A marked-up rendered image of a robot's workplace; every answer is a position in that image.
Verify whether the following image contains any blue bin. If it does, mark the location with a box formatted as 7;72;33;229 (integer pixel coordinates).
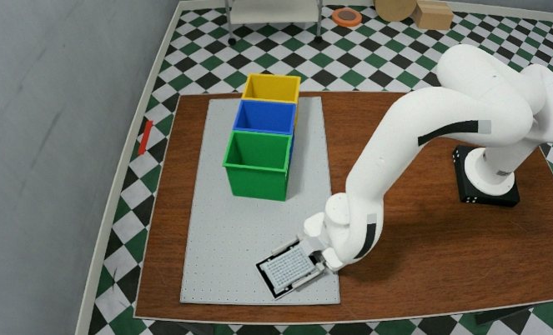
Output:
233;99;296;167

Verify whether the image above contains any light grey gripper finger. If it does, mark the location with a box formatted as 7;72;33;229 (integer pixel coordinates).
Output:
292;255;326;289
271;232;310;256

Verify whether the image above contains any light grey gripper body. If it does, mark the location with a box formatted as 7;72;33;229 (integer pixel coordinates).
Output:
304;212;347;271

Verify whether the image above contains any green open-top bin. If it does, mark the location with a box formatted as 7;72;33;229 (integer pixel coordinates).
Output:
222;130;292;202

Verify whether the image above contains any yellow open-top bin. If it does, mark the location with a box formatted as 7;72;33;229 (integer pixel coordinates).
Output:
242;73;300;104

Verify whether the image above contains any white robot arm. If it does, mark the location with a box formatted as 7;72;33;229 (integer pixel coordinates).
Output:
299;44;553;264

